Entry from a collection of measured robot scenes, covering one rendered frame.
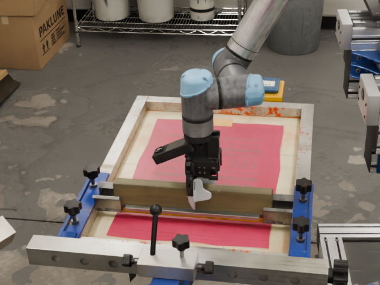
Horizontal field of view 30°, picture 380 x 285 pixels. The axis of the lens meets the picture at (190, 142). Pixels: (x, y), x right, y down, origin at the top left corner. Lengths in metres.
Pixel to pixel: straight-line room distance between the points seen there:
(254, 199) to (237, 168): 0.29
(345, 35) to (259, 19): 0.69
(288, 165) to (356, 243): 1.00
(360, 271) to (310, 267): 1.29
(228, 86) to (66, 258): 0.54
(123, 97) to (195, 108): 2.94
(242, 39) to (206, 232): 0.49
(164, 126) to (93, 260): 0.74
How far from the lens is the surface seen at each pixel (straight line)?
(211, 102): 1.63
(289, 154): 2.11
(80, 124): 4.30
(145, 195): 1.82
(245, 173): 2.02
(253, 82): 1.64
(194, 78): 1.61
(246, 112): 2.30
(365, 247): 2.98
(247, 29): 1.72
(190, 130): 1.66
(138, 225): 1.84
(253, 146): 2.15
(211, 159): 1.71
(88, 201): 1.87
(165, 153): 1.72
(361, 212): 3.51
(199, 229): 1.81
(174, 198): 1.81
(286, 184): 1.98
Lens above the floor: 2.08
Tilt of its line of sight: 31 degrees down
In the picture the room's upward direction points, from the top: 3 degrees counter-clockwise
